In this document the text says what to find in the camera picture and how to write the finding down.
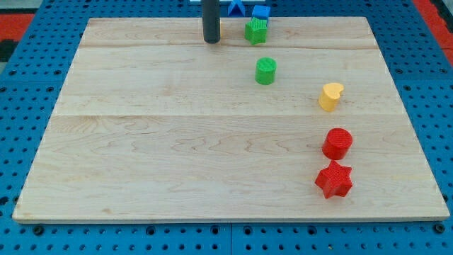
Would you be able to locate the green star block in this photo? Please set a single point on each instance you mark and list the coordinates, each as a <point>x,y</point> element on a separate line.
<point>256,31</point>

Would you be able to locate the red star block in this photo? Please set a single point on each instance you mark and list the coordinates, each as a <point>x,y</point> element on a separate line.
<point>334,180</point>

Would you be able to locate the red cylinder block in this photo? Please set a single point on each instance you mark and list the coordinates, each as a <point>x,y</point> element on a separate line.
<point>337,143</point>

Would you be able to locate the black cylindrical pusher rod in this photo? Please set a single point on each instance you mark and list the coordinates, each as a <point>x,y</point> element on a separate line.
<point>211,21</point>

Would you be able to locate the light wooden board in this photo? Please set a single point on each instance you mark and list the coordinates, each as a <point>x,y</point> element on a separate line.
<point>153,125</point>

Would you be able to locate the blue cube block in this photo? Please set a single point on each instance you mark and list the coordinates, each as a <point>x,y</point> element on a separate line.
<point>261,12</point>

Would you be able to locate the blue triangle block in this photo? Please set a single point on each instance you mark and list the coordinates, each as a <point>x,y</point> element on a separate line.
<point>236,9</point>

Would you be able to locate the green cylinder block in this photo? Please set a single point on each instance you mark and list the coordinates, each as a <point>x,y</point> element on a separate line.
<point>265,70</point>

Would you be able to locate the yellow heart block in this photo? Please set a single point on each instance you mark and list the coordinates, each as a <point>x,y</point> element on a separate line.
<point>330,96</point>

